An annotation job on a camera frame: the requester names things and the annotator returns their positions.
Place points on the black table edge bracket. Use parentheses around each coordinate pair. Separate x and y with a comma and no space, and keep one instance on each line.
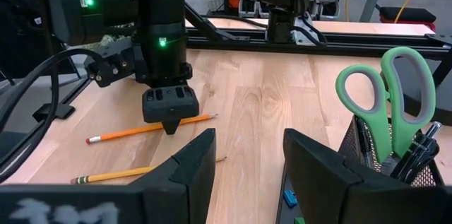
(53,111)

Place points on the small blue binder clip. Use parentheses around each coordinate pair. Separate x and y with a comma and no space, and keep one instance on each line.
(290,198)

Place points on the black mesh desk organizer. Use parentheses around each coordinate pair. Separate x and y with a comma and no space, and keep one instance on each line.
(347,142)

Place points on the black aluminium table frame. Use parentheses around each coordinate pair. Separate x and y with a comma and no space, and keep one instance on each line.
(353,45)

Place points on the orange pencil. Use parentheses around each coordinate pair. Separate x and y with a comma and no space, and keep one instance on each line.
(123,133)

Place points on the yellow pencil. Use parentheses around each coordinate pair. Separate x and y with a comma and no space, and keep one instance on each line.
(113,174)

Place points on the black pen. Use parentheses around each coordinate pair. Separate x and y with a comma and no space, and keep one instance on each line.
(420,153)

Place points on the red cart with black pad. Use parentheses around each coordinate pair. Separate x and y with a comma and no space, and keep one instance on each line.
(406,15)

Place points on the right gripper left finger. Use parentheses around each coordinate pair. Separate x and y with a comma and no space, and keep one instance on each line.
(176,199)

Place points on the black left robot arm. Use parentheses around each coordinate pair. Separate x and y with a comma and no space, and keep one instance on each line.
(159,5)

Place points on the dark maroon pen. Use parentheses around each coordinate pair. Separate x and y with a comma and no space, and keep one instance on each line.
(363,139)

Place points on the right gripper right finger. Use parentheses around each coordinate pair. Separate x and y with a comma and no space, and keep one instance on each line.
(353,199)

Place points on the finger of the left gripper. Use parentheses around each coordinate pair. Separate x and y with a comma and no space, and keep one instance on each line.
(171,126)

